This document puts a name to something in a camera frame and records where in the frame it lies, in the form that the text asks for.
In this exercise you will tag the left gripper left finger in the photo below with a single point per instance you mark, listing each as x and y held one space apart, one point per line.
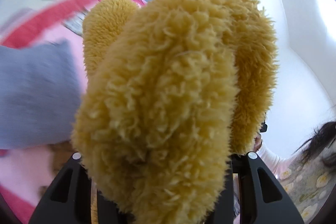
68 198

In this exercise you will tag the yellow fluffy plush garment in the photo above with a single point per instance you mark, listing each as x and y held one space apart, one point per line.
174 88

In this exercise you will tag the right forearm white sleeve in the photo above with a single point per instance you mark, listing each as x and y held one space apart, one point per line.
277 165

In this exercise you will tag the person's right hand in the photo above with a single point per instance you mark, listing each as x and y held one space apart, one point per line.
258 142

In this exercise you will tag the person's dark hair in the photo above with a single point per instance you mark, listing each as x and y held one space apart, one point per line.
318 147

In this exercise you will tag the pink cartoon print blanket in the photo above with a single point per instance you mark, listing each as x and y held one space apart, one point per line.
27 172

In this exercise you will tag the person's white pyjama torso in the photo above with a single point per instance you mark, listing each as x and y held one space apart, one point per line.
308 184

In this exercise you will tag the grey knitted sweater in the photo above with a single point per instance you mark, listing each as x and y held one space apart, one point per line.
41 88

